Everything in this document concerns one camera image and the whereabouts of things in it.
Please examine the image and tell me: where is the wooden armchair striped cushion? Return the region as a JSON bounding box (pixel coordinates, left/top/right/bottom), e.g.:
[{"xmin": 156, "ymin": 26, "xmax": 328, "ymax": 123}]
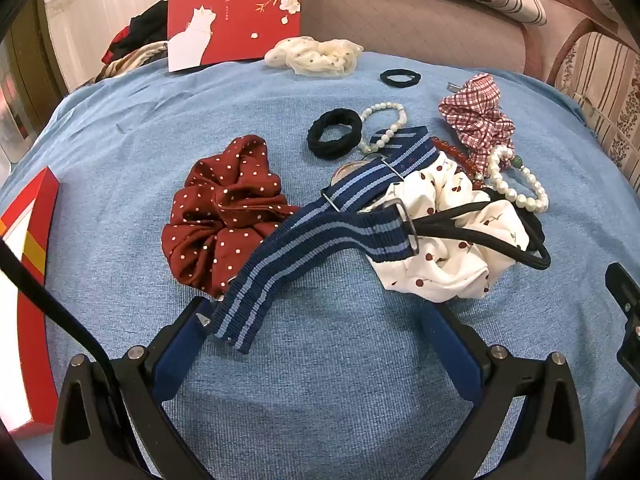
[{"xmin": 520, "ymin": 0, "xmax": 640, "ymax": 181}]

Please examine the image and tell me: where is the pearl bracelet with green bead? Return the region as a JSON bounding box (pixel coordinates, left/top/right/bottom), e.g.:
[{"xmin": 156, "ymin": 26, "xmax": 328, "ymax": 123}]
[{"xmin": 486, "ymin": 144, "xmax": 550, "ymax": 214}]

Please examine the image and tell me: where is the black elastic headband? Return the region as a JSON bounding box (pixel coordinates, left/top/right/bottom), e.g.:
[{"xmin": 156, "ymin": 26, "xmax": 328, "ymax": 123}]
[{"xmin": 412, "ymin": 187, "xmax": 552, "ymax": 271}]

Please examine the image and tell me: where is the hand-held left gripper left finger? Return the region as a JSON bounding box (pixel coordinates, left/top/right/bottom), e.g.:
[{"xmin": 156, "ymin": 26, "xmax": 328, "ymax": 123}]
[{"xmin": 51, "ymin": 296, "xmax": 221, "ymax": 480}]

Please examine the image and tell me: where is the dark garment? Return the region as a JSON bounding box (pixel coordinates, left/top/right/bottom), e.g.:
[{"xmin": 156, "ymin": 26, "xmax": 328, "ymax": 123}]
[{"xmin": 102, "ymin": 0, "xmax": 171, "ymax": 61}]

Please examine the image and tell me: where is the thin black hair tie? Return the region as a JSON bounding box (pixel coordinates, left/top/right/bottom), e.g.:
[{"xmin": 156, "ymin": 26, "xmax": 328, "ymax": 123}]
[{"xmin": 378, "ymin": 68, "xmax": 422, "ymax": 88}]

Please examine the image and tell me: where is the red gift box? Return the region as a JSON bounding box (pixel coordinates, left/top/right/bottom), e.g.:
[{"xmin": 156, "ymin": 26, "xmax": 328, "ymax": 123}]
[{"xmin": 0, "ymin": 166, "xmax": 62, "ymax": 438}]

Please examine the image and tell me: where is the wooden cabinet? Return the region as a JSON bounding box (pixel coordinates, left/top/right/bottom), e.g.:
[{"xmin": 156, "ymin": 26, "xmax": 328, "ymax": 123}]
[{"xmin": 0, "ymin": 0, "xmax": 71, "ymax": 161}]

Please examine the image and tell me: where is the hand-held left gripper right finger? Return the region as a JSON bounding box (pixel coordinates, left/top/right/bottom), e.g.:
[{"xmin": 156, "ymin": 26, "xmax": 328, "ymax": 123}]
[{"xmin": 420, "ymin": 302, "xmax": 587, "ymax": 480}]

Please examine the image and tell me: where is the red bead bracelet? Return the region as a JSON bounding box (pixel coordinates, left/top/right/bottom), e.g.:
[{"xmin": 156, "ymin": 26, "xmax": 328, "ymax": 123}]
[{"xmin": 430, "ymin": 135, "xmax": 487, "ymax": 191}]

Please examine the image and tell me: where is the blue cloth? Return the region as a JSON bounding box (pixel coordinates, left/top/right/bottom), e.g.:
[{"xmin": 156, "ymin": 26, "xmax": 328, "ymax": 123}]
[{"xmin": 0, "ymin": 50, "xmax": 640, "ymax": 480}]

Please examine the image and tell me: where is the cream dotted scrunchie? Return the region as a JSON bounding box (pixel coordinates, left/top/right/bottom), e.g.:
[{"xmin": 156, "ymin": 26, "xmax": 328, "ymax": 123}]
[{"xmin": 264, "ymin": 36, "xmax": 364, "ymax": 79}]

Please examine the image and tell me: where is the red plaid scrunchie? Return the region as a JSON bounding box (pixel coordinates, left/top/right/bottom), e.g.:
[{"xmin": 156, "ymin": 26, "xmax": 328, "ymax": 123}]
[{"xmin": 438, "ymin": 73, "xmax": 516, "ymax": 177}]

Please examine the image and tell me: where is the red polka dot scrunchie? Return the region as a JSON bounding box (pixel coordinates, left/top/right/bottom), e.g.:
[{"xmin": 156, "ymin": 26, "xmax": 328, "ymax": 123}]
[{"xmin": 161, "ymin": 135, "xmax": 302, "ymax": 297}]

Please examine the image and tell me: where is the white bead bracelet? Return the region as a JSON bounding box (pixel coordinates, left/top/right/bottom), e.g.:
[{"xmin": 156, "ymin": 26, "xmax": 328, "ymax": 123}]
[{"xmin": 356, "ymin": 102, "xmax": 408, "ymax": 157}]

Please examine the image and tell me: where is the white cherry print scrunchie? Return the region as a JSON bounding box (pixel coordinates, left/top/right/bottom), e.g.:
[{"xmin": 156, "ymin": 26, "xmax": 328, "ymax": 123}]
[{"xmin": 367, "ymin": 152, "xmax": 531, "ymax": 304}]

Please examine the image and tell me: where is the beige striped cloth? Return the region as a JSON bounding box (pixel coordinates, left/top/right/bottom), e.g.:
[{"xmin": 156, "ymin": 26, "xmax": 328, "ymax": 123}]
[{"xmin": 96, "ymin": 40, "xmax": 171, "ymax": 82}]

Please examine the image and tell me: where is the black cable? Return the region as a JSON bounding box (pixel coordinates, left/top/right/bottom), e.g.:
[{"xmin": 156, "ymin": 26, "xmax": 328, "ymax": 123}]
[{"xmin": 0, "ymin": 237, "xmax": 117, "ymax": 411}]

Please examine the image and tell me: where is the thick black hair tie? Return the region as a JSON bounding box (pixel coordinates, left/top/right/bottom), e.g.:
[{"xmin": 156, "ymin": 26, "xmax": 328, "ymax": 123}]
[{"xmin": 306, "ymin": 108, "xmax": 364, "ymax": 163}]

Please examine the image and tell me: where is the pink sofa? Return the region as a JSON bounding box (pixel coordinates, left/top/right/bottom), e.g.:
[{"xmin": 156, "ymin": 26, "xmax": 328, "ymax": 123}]
[{"xmin": 299, "ymin": 0, "xmax": 551, "ymax": 77}]

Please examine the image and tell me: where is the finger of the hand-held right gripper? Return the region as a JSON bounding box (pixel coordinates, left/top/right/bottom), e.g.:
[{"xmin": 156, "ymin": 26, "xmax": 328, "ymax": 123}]
[{"xmin": 604, "ymin": 262, "xmax": 640, "ymax": 387}]

